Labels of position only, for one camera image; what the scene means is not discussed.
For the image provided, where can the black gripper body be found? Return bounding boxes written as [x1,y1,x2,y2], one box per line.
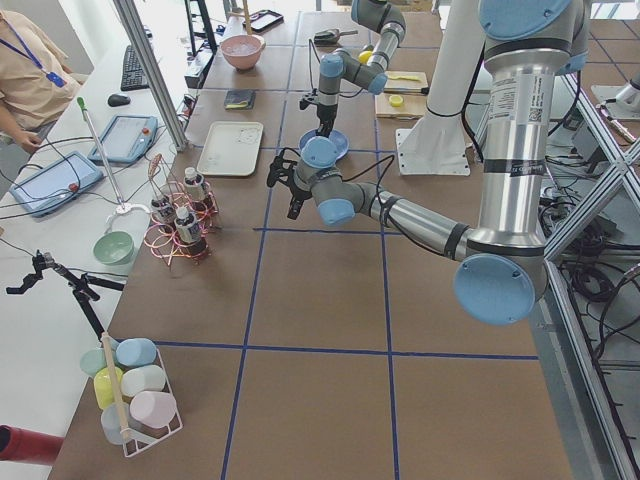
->
[299,87,339,125]
[266,147,312,202]

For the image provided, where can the blue plastic plate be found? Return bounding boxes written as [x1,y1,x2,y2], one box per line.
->
[299,129,350,160]

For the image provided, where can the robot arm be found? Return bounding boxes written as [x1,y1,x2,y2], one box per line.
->
[267,1,591,325]
[300,0,406,137]

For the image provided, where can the cream bear serving tray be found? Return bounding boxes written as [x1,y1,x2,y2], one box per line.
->
[196,121,264,177]

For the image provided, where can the large yellow lemon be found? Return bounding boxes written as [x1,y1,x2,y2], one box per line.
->
[358,50,373,65]

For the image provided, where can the lemon half slice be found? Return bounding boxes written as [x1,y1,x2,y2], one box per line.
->
[388,94,404,108]

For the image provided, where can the steel ice scoop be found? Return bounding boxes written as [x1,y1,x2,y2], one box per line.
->
[313,29,358,44]

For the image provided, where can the grey folded cloth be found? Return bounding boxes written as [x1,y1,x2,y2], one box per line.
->
[224,89,256,110]

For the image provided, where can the wooden cutting board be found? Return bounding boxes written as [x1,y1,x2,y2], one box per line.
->
[375,71,429,119]

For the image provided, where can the dark tea bottle middle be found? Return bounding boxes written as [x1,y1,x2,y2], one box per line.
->
[184,167,207,211]

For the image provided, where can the dark tea bottle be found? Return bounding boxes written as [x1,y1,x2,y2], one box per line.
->
[151,192,176,233]
[175,206,208,258]
[184,167,207,211]

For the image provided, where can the yellow plastic knife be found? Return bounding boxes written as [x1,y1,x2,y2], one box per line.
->
[387,72,423,82]

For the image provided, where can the steel cylinder tool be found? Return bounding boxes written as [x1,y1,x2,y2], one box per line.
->
[384,87,429,95]

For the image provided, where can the pink bowl of ice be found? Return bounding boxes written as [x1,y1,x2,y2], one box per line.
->
[220,35,266,71]

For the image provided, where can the dark tea bottle left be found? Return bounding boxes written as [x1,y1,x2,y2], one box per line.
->
[175,206,208,258]

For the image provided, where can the dark tea bottle rear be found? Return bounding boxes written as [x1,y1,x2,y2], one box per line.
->
[151,192,176,233]

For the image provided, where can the blue teach pendant far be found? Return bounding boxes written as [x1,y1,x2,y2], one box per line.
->
[100,115,159,165]

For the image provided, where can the blue teach pendant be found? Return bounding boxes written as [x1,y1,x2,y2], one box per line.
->
[100,115,159,165]
[9,151,104,217]

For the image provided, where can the black keyboard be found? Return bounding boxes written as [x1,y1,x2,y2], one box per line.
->
[120,45,149,91]

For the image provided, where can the black computer mouse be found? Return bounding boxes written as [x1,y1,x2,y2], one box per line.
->
[107,93,131,107]

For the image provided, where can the mint green bowl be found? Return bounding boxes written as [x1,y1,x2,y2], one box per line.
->
[93,231,135,266]

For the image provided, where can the blue teach pendant near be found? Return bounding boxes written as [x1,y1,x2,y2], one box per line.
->
[9,151,104,217]

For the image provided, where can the person in beige shirt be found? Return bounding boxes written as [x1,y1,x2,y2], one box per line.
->
[1,10,81,153]

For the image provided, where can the copper wire bottle rack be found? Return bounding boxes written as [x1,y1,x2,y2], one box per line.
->
[143,154,220,265]

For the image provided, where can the aluminium frame post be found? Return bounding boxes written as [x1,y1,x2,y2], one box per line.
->
[113,0,188,152]

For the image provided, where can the black camera tripod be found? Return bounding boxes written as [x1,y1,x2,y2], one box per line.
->
[5,251,124,340]

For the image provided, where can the white wire cup basket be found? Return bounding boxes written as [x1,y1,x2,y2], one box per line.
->
[80,332,183,458]

